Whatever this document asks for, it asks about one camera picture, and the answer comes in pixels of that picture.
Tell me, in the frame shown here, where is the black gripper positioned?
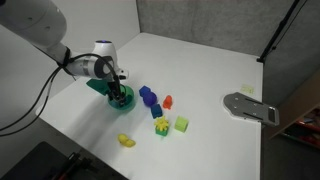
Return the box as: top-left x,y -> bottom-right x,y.
106,73 -> 127,103

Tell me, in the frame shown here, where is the light blue toy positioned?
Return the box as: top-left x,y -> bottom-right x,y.
112,98 -> 126,108

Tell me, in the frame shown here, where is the green translucent bowl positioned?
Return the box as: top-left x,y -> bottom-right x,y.
106,84 -> 137,113

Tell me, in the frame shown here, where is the orange toy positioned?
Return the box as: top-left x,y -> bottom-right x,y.
162,94 -> 174,111

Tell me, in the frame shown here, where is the yellow gear toy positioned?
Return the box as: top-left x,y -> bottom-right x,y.
153,115 -> 170,132

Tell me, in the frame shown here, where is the wooden toy shelf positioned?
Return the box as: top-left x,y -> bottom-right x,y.
268,70 -> 320,149

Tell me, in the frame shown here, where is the blue hexagon block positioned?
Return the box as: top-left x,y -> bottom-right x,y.
138,85 -> 153,98

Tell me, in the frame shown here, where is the purple ball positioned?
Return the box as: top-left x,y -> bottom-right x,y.
142,91 -> 158,108

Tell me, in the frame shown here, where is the dark blue cube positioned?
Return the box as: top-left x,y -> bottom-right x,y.
150,103 -> 164,120

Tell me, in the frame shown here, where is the green cube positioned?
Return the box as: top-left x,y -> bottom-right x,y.
154,125 -> 169,137

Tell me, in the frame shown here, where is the lime green block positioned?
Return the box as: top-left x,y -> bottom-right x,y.
174,115 -> 190,133

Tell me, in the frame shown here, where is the black equipment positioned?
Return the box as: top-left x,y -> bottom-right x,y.
0,140 -> 129,180

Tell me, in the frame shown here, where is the yellowish tape sticker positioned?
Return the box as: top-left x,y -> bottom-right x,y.
240,84 -> 255,95

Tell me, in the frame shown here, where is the grey metal plate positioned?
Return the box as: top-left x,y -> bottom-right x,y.
222,92 -> 280,127

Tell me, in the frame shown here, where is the black pole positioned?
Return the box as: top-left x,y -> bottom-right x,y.
256,0 -> 303,64

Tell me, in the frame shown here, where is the teal green camera mount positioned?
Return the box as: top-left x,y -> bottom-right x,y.
85,77 -> 112,97

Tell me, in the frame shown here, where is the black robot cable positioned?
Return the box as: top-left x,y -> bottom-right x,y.
0,53 -> 122,138

